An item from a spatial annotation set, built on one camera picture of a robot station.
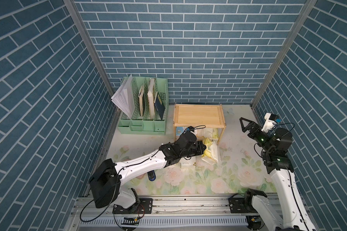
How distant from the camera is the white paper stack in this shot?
0.93 meters

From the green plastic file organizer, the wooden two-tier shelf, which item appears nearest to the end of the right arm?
the wooden two-tier shelf

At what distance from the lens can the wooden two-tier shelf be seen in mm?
844
